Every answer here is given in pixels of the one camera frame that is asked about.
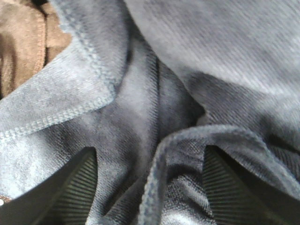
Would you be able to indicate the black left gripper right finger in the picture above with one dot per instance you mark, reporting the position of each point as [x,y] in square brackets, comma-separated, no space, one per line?
[238,197]

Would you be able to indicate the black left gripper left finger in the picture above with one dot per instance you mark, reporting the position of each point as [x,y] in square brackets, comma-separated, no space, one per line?
[65,198]

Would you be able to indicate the dark grey towel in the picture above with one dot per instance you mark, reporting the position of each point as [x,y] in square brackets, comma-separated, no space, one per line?
[150,84]

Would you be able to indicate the brown towel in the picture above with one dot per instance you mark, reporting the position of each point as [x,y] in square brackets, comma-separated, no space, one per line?
[30,37]

